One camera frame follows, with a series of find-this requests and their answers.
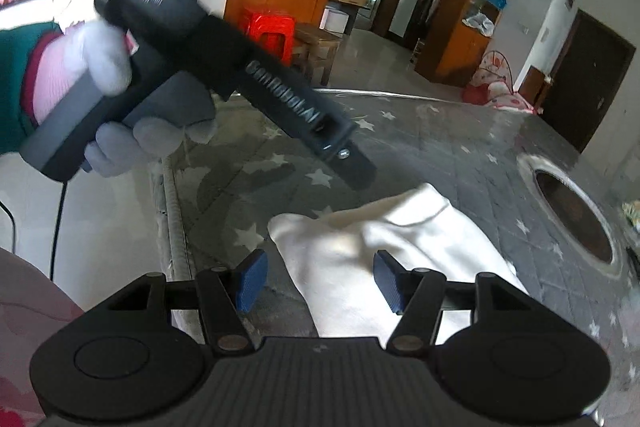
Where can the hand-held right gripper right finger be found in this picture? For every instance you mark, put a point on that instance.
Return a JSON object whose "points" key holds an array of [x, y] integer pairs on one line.
{"points": [[387, 279]]}

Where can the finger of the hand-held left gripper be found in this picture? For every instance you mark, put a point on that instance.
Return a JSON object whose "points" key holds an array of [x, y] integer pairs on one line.
{"points": [[357, 172]]}

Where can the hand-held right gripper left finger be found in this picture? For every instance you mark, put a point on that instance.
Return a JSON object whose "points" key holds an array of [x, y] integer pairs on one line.
{"points": [[252, 279]]}

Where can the white garment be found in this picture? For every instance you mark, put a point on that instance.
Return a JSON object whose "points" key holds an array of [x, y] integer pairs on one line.
{"points": [[350, 247]]}

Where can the person's left forearm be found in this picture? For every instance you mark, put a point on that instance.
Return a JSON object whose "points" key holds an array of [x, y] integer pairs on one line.
{"points": [[20, 77]]}

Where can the person's left hand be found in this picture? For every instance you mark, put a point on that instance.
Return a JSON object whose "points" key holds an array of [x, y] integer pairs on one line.
{"points": [[107, 57]]}

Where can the grey star-print table cover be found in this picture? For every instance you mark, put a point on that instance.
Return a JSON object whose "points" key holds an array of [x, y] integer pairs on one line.
{"points": [[450, 147]]}

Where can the red plastic stool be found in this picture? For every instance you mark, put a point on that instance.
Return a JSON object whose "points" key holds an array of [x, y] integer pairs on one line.
{"points": [[265, 29]]}

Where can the small wooden table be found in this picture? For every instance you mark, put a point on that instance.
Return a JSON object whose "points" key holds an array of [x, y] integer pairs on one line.
{"points": [[315, 44]]}

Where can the white box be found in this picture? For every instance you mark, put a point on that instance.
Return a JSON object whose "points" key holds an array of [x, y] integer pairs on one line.
{"points": [[336, 19]]}

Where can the tall wooden shelf cabinet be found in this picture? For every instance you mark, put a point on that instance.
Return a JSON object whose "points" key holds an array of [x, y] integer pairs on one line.
{"points": [[460, 52]]}

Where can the pink play tent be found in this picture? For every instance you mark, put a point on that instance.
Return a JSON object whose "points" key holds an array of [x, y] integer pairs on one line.
{"points": [[500, 89]]}

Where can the round metal table basin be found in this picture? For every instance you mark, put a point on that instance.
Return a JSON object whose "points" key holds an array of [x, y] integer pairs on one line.
{"points": [[575, 217]]}

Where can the person's pink patterned clothing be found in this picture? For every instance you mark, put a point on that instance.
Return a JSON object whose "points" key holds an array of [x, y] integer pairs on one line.
{"points": [[30, 332]]}

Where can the dark brown door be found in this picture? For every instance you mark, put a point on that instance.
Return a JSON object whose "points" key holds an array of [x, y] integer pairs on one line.
{"points": [[585, 77]]}

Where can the clear plastic bag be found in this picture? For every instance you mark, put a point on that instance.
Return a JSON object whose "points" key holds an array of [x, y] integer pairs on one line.
{"points": [[632, 214]]}

